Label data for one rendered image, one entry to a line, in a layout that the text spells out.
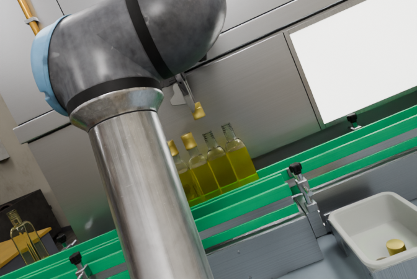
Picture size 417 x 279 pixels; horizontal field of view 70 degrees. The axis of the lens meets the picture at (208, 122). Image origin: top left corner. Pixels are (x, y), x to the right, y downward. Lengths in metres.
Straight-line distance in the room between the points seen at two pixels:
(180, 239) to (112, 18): 0.25
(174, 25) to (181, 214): 0.21
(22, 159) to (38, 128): 4.49
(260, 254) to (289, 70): 0.55
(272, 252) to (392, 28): 0.76
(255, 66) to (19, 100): 0.80
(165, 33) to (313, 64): 0.73
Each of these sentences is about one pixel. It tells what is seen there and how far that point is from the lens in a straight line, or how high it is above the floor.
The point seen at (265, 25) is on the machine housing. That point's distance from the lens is 1.00.
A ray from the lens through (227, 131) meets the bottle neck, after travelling 0.85.
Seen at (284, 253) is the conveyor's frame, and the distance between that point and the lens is 0.83.
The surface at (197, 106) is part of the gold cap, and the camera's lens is 0.84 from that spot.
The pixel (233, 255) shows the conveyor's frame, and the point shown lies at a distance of 0.82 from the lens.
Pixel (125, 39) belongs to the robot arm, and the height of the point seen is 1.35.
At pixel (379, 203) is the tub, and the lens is 0.88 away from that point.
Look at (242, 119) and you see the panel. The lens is 0.98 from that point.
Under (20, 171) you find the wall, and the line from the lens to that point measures 5.80.
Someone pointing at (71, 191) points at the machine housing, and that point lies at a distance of 1.18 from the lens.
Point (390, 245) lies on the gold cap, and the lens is 0.76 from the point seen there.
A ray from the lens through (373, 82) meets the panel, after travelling 1.09.
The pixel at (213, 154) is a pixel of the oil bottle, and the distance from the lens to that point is 0.84.
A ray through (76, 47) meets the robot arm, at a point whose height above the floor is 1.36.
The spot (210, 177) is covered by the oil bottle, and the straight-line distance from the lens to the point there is 0.86.
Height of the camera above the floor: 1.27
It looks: 7 degrees down
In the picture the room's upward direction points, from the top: 24 degrees counter-clockwise
